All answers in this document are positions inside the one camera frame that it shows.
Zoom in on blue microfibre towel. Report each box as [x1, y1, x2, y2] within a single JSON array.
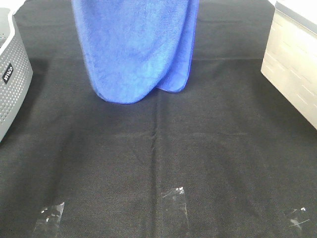
[[72, 0, 199, 104]]

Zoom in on middle clear tape strip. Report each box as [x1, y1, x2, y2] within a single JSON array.
[[161, 187, 190, 238]]

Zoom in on clear tape strip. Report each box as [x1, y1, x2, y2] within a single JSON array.
[[161, 187, 190, 238], [283, 207, 310, 234], [31, 202, 65, 238]]

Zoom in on beige box with grey lid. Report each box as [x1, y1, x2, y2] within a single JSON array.
[[261, 0, 317, 127]]

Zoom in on grey perforated laundry basket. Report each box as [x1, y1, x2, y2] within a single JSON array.
[[0, 7, 33, 139]]

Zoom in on left clear tape strip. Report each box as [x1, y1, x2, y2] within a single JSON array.
[[31, 202, 65, 238]]

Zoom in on right clear tape strip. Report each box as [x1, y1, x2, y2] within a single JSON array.
[[283, 207, 310, 234]]

